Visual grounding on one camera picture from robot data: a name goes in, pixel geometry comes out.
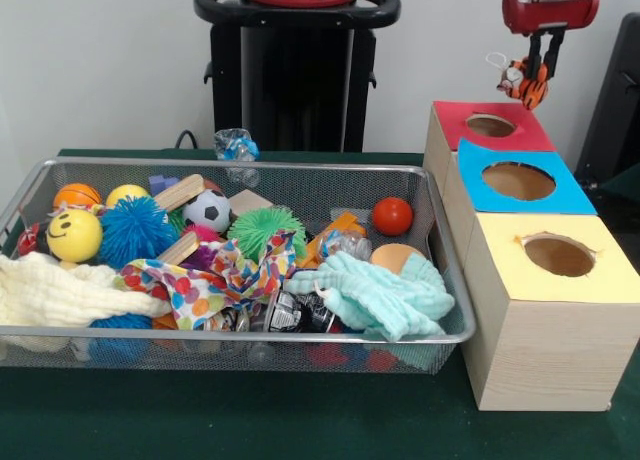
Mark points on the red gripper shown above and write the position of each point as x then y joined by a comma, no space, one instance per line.
550,10

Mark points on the orange striped tiger plush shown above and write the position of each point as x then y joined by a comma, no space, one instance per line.
530,88

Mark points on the mint green cloth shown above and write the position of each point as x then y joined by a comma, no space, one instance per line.
380,295

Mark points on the crushed clear plastic bottle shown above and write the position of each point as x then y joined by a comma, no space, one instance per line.
238,148

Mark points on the shallow clear mesh bin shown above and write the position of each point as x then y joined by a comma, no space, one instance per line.
440,280

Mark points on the wooden box with three holes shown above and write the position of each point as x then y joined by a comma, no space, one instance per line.
540,340

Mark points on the black stand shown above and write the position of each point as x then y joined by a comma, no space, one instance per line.
615,110

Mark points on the red ball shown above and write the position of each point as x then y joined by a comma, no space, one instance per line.
392,217

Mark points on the toy hamburger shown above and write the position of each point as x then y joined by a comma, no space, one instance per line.
392,256

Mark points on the orange flat plastic toy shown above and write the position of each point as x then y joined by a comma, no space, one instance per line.
345,228

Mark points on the green furry monster toy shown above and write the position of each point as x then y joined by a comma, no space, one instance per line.
265,230

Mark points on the colourful polka dot cloth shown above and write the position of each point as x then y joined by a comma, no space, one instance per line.
200,285

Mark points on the blue spiky ball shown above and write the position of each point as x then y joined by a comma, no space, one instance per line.
122,322
138,230

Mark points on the dark green table cloth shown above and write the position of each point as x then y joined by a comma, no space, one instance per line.
250,420

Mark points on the orange toy basketball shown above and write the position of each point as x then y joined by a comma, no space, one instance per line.
78,195

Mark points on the large yellow ball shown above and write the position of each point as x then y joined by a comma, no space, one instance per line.
75,236

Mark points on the cream yellow cloth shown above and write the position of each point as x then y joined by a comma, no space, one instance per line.
55,290

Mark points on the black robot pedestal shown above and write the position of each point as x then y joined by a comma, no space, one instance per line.
295,80

